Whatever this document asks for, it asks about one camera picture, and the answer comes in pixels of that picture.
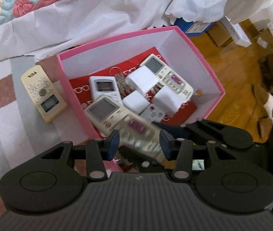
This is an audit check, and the long white box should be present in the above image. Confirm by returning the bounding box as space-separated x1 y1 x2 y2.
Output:
219 17 252 48

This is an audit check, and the pink cardboard box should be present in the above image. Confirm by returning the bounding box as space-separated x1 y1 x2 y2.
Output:
57 25 226 174

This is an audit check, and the floral quilt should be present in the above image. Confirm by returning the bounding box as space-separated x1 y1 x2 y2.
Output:
0 0 118 34

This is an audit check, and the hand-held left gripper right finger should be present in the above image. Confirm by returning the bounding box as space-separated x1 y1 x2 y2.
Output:
159 130 239 180

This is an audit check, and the checked floor mat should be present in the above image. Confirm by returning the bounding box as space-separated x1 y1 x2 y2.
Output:
0 53 125 224

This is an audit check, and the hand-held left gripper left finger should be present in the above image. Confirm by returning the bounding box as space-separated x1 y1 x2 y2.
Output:
34 130 120 180

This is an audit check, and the dark brown furry object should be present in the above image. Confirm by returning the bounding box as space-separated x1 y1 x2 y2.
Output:
258 53 273 89

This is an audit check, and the cream remote with purple buttons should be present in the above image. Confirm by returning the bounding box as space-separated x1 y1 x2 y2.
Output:
140 54 195 99
83 96 169 165

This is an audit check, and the floral quilt bedspread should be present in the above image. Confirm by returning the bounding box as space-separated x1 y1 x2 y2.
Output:
0 0 273 65

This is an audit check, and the yellowish remote control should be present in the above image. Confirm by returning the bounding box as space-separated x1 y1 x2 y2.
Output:
21 65 68 124

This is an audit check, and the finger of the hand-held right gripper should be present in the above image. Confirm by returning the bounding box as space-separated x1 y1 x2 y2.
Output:
151 118 226 147

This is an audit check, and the small white remote control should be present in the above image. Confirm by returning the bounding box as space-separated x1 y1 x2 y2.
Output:
140 103 167 124

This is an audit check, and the brown cardboard box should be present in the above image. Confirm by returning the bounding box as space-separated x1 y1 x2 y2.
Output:
206 22 233 47

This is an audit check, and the large white wall charger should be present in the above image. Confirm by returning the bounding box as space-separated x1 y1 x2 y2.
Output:
125 66 161 97

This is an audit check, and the blue box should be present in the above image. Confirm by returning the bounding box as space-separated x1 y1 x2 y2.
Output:
175 17 215 34

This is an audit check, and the bunch of metal keys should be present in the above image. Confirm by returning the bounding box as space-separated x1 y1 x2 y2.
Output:
109 67 133 95

